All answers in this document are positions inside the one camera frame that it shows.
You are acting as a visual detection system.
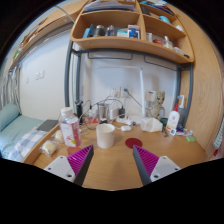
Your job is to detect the stainless steel mug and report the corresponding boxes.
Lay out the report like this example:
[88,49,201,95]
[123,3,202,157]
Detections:
[97,103,109,120]

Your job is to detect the dark red round coaster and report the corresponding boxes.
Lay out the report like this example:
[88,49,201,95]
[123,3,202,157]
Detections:
[125,138,143,149]

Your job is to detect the white tissue pack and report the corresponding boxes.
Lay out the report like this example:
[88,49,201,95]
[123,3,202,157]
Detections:
[140,118,163,132]

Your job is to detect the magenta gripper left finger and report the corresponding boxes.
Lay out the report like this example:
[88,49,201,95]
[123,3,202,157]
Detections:
[45,145,94,186]

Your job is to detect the wrapped bread bun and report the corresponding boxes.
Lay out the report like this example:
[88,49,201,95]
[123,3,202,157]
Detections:
[41,140,57,156]

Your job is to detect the black laptop on bed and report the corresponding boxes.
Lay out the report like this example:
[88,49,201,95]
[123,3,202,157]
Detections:
[37,119,58,132]

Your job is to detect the white paper cup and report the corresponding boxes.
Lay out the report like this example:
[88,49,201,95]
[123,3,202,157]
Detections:
[96,124,115,149]

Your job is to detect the bed with checkered bedding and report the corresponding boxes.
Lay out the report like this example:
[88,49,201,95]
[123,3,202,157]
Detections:
[0,114,51,163]

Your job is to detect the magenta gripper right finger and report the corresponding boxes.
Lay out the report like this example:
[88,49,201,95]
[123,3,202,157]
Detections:
[133,145,180,185]

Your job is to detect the clear bottle red label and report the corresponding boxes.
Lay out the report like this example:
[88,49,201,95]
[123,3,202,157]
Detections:
[59,107,81,147]

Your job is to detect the white lotion pump bottle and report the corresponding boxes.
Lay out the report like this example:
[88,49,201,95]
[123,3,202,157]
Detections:
[166,104,180,131]

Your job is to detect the wooden wall shelf unit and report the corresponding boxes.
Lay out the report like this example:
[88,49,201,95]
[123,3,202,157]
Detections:
[70,0,194,64]

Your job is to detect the clear spray bottle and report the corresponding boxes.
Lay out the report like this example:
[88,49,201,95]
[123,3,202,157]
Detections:
[178,95,185,126]

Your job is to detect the green pillow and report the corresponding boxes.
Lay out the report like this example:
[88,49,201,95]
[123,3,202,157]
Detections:
[0,103,20,132]

